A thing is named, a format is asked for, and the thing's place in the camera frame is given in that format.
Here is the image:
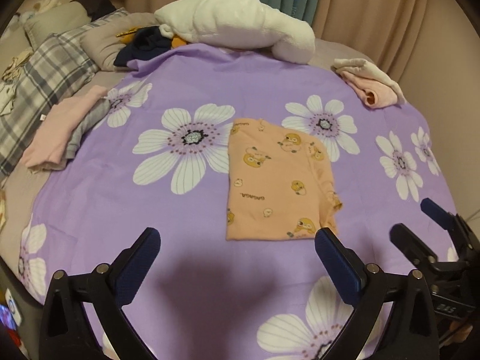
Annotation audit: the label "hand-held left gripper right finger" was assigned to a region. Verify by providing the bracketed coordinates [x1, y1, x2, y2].
[314, 227, 439, 360]

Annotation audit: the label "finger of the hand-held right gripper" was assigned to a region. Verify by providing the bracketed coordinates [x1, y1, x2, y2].
[420, 197, 480, 252]
[390, 224, 451, 271]

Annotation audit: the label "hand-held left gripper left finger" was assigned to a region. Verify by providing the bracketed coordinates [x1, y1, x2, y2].
[39, 227, 162, 360]

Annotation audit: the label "orange printed long-sleeve shirt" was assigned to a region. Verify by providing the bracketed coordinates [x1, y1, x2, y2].
[225, 117, 344, 241]

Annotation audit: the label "navy clothes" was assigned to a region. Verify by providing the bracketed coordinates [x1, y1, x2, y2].
[114, 26, 175, 70]

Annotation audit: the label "small device with screen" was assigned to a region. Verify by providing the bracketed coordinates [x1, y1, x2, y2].
[0, 289, 23, 331]

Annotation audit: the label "grey bed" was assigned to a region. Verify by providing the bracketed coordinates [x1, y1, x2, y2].
[0, 37, 372, 263]

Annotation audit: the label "folded pink garment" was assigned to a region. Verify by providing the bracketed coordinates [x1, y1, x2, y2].
[343, 75, 398, 109]

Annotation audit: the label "grey garment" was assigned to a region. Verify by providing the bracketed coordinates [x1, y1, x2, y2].
[65, 99, 111, 158]

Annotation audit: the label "light pink garment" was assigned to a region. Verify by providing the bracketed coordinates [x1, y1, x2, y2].
[22, 85, 109, 169]

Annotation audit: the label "folded cream garment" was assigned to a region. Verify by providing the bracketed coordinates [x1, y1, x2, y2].
[332, 58, 407, 106]

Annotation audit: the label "purple floral bed sheet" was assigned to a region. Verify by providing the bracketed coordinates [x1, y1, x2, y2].
[17, 42, 469, 360]

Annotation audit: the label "grey plaid pillow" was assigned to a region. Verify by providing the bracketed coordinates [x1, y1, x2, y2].
[0, 7, 130, 181]

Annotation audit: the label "beige curtain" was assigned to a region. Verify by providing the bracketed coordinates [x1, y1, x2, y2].
[125, 0, 466, 83]

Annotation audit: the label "plain grey pillow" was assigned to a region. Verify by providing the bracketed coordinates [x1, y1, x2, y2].
[80, 13, 166, 72]

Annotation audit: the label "beige pillow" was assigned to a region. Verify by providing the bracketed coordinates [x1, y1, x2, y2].
[24, 2, 92, 51]

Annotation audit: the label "dark brown pillow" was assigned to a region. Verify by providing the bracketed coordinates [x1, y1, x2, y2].
[80, 0, 117, 19]

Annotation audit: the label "white fluffy blanket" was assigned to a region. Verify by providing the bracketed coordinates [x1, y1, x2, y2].
[154, 0, 316, 64]

